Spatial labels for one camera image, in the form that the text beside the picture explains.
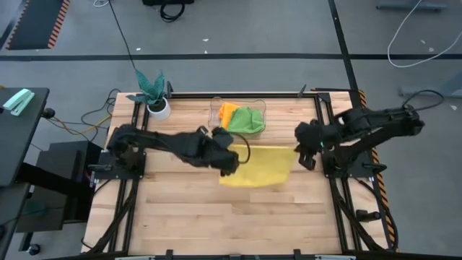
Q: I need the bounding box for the black aluminium table frame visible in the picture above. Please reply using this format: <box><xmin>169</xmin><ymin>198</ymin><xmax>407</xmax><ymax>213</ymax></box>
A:
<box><xmin>81</xmin><ymin>90</ymin><xmax>400</xmax><ymax>260</ymax></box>

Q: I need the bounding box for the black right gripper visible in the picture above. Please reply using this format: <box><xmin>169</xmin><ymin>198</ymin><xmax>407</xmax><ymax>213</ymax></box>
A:
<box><xmin>294</xmin><ymin>120</ymin><xmax>328</xmax><ymax>172</ymax></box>

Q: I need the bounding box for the yellow microfiber towel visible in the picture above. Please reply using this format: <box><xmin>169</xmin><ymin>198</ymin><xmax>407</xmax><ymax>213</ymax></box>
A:
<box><xmin>218</xmin><ymin>144</ymin><xmax>301</xmax><ymax>189</ymax></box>

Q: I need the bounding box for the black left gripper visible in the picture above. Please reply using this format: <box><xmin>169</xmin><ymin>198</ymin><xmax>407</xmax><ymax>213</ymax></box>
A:
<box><xmin>206</xmin><ymin>126</ymin><xmax>241</xmax><ymax>178</ymax></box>

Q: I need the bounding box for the grey desk foot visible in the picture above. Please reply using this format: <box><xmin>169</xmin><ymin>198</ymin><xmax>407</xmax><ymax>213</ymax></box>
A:
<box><xmin>398</xmin><ymin>70</ymin><xmax>462</xmax><ymax>99</ymax></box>
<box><xmin>375</xmin><ymin>0</ymin><xmax>448</xmax><ymax>11</ymax></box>

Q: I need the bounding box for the black cabinet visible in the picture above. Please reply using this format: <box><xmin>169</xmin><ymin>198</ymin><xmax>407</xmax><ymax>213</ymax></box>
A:
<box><xmin>16</xmin><ymin>140</ymin><xmax>104</xmax><ymax>233</ymax></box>

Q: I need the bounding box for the yellow cable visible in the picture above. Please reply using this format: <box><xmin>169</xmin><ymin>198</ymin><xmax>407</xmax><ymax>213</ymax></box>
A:
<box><xmin>53</xmin><ymin>114</ymin><xmax>113</xmax><ymax>135</ymax></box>

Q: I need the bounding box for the black coiled floor cable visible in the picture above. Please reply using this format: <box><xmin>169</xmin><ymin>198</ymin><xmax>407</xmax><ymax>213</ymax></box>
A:
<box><xmin>158</xmin><ymin>1</ymin><xmax>186</xmax><ymax>24</ymax></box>

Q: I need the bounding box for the black clamp knob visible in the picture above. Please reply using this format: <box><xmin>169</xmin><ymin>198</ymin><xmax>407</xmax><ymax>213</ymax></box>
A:
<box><xmin>355</xmin><ymin>209</ymin><xmax>382</xmax><ymax>222</ymax></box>

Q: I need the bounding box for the dark green microfiber towel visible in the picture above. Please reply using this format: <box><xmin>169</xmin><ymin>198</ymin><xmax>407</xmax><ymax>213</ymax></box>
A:
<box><xmin>227</xmin><ymin>105</ymin><xmax>266</xmax><ymax>135</ymax></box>

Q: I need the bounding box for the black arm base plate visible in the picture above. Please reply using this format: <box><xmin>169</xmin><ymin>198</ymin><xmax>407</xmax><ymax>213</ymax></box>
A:
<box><xmin>320</xmin><ymin>149</ymin><xmax>388</xmax><ymax>180</ymax></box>
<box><xmin>89</xmin><ymin>151</ymin><xmax>146</xmax><ymax>181</ymax></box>

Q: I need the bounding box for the orange microfiber towel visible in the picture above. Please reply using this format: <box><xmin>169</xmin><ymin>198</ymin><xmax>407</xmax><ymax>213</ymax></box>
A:
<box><xmin>218</xmin><ymin>102</ymin><xmax>241</xmax><ymax>131</ymax></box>

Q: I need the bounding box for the mint green stapler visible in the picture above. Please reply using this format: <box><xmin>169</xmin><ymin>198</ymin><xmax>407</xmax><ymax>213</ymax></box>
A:
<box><xmin>2</xmin><ymin>88</ymin><xmax>36</xmax><ymax>117</ymax></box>

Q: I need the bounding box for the black cable tangle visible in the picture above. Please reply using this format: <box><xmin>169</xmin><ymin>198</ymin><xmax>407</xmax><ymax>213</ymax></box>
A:
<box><xmin>80</xmin><ymin>87</ymin><xmax>123</xmax><ymax>144</ymax></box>

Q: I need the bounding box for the black cable bundle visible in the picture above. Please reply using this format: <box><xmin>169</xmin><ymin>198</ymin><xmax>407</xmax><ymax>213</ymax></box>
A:
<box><xmin>86</xmin><ymin>178</ymin><xmax>140</xmax><ymax>254</ymax></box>
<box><xmin>330</xmin><ymin>176</ymin><xmax>400</xmax><ymax>252</ymax></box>

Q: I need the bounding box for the white floor cable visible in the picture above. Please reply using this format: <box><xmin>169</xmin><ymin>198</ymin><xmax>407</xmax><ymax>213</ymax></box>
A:
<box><xmin>386</xmin><ymin>0</ymin><xmax>462</xmax><ymax>69</ymax></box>

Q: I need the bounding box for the artificial plant in white pot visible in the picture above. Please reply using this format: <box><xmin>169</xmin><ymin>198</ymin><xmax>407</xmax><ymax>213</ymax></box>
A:
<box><xmin>126</xmin><ymin>69</ymin><xmax>173</xmax><ymax>121</ymax></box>

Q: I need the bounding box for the black orange-striped floor mat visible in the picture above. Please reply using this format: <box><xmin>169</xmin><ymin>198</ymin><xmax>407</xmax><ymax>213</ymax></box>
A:
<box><xmin>5</xmin><ymin>0</ymin><xmax>71</xmax><ymax>51</ymax></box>

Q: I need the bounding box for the orange black hazard tape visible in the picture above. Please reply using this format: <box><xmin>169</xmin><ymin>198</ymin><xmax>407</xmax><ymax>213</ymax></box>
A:
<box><xmin>357</xmin><ymin>90</ymin><xmax>400</xmax><ymax>253</ymax></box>

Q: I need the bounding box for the black side desk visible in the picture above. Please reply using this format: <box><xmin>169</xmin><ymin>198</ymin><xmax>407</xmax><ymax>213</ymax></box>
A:
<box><xmin>0</xmin><ymin>86</ymin><xmax>51</xmax><ymax>260</ymax></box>

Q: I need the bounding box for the thin black hanging cable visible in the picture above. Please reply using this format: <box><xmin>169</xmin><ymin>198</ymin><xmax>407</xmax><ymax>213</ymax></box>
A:
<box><xmin>107</xmin><ymin>0</ymin><xmax>137</xmax><ymax>72</ymax></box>

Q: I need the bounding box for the clear plastic bin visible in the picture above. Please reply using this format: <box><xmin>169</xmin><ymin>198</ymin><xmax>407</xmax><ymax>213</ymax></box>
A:
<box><xmin>207</xmin><ymin>96</ymin><xmax>268</xmax><ymax>140</ymax></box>

